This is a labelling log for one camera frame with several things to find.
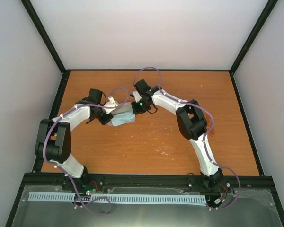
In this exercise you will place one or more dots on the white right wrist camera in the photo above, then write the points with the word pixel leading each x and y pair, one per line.
pixel 136 95

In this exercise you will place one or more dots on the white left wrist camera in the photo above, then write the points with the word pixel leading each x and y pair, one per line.
pixel 111 105

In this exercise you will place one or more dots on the light blue slotted cable duct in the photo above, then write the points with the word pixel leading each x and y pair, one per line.
pixel 140 199

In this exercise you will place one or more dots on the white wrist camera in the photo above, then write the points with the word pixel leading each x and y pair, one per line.
pixel 111 105
pixel 136 95

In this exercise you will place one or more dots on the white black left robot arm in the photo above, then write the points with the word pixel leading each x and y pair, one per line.
pixel 53 143

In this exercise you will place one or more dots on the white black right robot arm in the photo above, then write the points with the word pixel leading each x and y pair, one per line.
pixel 192 125

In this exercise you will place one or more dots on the light blue cleaning cloth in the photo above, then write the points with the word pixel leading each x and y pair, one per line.
pixel 122 115

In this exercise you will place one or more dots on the clear acrylic front plate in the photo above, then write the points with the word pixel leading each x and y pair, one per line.
pixel 253 208

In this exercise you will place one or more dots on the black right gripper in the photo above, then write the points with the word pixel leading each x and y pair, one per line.
pixel 136 111

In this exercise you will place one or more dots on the clear orange-lens sunglasses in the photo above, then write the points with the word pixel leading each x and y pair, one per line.
pixel 209 127

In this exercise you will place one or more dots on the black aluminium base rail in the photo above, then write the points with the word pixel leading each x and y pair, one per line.
pixel 189 183

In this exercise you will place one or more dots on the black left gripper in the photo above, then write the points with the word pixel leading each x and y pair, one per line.
pixel 103 120

